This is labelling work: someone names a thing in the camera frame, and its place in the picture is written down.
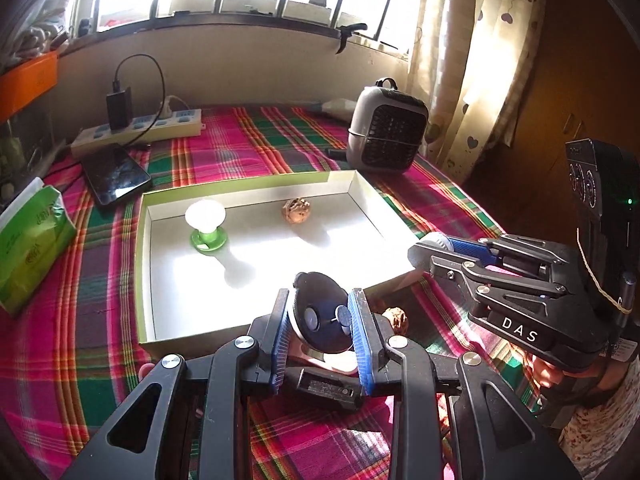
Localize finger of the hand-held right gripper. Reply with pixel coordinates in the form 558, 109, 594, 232
429, 255, 581, 313
447, 234, 576, 273

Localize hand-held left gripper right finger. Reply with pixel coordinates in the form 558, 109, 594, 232
347, 287, 583, 480

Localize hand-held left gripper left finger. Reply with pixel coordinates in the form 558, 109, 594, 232
60, 287, 292, 480

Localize walnut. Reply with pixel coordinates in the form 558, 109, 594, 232
382, 305, 412, 333
281, 197, 313, 224

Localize black bike light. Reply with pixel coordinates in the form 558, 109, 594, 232
295, 367, 365, 413

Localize green-edged white cardboard box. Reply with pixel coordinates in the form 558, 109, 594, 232
135, 170, 426, 358

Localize person's right forearm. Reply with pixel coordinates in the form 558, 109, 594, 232
557, 355, 640, 480

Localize person's right hand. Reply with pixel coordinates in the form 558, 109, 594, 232
530, 355, 576, 392

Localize pink and white suction hook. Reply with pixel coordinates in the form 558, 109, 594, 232
292, 340, 361, 375

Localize grey desktop heater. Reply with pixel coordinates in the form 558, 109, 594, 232
346, 77, 430, 176

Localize green and white suction hook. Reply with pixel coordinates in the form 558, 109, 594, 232
185, 199, 230, 253

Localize heart-print curtain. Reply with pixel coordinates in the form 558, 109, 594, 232
407, 0, 551, 183

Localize white tube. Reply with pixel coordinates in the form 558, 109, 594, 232
307, 99, 357, 122

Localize wooden wardrobe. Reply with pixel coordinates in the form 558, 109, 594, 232
470, 0, 640, 241

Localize plaid blanket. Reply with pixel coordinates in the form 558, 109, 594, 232
0, 102, 551, 480

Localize black smartphone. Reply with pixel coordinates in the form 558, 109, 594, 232
80, 142, 153, 207

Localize white power strip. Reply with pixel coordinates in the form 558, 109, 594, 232
70, 107, 203, 158

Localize black clamp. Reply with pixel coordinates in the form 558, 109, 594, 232
334, 22, 368, 56

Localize green tissue pack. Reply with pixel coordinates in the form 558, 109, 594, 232
0, 177, 78, 316

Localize black charger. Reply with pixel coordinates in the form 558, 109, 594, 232
106, 80, 133, 132

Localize window grille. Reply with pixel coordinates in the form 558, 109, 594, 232
50, 0, 426, 56

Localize orange box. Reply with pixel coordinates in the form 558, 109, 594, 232
0, 52, 60, 121

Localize plastic bags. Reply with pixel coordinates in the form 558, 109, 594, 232
10, 0, 76, 66

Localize black charger cable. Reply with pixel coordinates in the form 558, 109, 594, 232
114, 54, 167, 151

